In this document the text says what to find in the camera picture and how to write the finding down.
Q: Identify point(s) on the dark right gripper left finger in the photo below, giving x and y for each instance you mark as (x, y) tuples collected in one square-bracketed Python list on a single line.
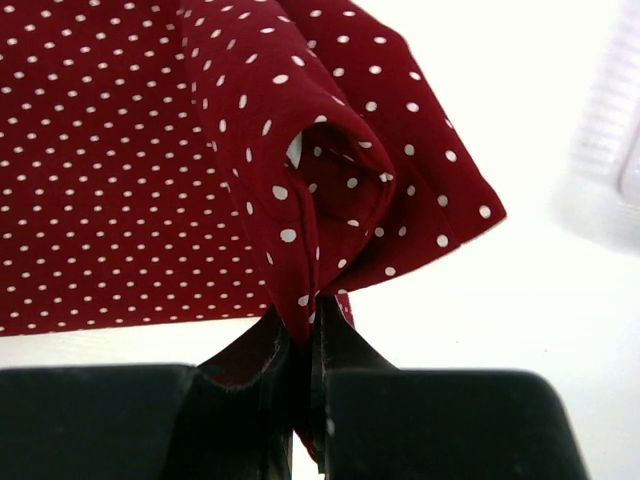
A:
[(247, 426)]

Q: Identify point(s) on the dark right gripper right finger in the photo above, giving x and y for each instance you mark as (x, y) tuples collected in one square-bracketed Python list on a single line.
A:
[(335, 345)]

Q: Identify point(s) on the white perforated plastic basket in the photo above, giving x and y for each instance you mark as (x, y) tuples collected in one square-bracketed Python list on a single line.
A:
[(598, 196)]

